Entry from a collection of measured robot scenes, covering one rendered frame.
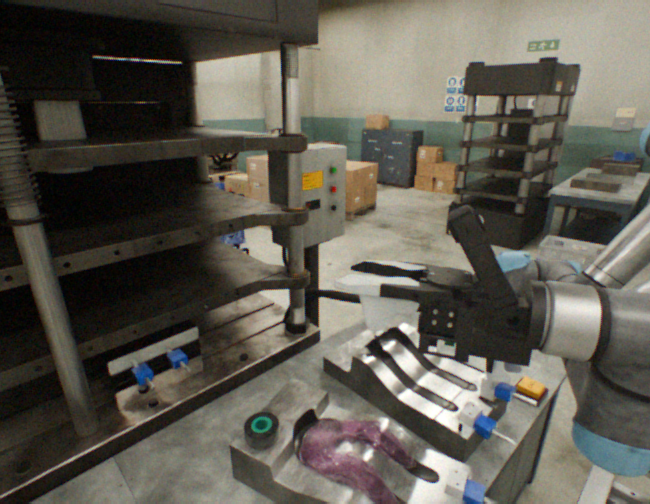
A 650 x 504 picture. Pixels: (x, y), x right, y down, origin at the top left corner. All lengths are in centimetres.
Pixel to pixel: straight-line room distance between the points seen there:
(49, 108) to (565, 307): 128
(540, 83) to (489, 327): 443
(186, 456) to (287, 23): 120
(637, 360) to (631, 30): 704
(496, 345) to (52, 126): 124
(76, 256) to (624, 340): 108
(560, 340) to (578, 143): 702
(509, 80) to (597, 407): 453
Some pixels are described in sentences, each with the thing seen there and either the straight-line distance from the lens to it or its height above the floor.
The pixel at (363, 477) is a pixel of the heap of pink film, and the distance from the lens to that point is 93.
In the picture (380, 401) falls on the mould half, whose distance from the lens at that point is 120.
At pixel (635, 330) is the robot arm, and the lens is 44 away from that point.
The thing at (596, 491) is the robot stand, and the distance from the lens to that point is 94.
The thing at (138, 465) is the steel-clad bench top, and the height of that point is 80.
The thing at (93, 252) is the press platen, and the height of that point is 128.
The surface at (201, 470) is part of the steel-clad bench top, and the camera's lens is 112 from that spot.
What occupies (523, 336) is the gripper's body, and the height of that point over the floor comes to 142.
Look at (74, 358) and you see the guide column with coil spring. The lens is 120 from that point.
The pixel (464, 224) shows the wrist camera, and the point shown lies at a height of 153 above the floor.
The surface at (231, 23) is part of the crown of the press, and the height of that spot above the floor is 183.
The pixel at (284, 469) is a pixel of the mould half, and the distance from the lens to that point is 99.
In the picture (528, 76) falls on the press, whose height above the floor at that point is 189.
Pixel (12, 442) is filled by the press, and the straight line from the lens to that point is 143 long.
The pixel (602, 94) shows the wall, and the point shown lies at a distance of 736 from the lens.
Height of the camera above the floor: 164
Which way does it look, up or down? 21 degrees down
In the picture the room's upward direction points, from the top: straight up
